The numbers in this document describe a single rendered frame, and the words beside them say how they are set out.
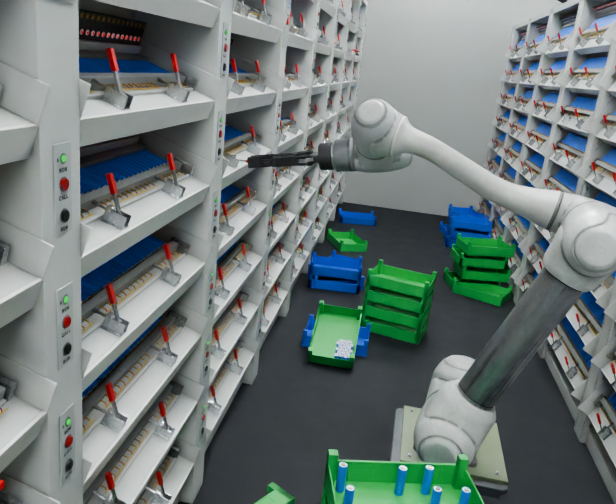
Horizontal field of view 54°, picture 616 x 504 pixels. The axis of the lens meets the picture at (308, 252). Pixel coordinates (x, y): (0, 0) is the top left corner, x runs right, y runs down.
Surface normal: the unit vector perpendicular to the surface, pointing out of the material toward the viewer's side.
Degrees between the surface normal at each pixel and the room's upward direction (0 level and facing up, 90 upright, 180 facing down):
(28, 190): 90
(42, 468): 90
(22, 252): 90
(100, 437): 19
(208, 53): 90
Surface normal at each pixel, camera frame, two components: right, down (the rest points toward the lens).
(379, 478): 0.08, 0.31
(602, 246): -0.31, 0.16
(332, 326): 0.03, -0.73
